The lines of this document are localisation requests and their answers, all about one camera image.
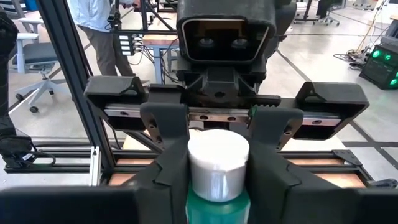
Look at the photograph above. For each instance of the black control box white labels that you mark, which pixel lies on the black control box white labels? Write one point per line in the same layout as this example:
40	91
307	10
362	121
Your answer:
127	45

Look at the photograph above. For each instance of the green black striped paint bottle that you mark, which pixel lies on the green black striped paint bottle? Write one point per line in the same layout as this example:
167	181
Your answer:
217	165

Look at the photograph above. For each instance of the black aluminium frame post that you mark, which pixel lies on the black aluminium frame post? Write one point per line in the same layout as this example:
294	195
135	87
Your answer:
76	77

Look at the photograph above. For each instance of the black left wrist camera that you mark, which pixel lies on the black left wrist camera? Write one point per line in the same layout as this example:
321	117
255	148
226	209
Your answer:
224	40

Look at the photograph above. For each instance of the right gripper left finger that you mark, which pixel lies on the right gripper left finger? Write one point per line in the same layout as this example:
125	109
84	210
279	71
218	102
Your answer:
93	208

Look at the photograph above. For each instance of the person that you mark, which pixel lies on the person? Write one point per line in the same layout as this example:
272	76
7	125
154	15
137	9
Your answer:
102	46

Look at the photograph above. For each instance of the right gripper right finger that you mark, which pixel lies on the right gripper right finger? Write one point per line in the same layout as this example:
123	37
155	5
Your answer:
311	208

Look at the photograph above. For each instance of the grey office chair white frame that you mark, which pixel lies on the grey office chair white frame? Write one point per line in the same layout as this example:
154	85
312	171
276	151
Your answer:
34	53

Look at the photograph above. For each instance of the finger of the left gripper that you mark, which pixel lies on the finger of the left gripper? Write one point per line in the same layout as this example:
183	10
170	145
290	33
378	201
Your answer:
273	127
168	124

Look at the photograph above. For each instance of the black computer tower lit fans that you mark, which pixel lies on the black computer tower lit fans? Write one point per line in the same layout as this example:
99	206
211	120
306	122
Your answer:
379	71

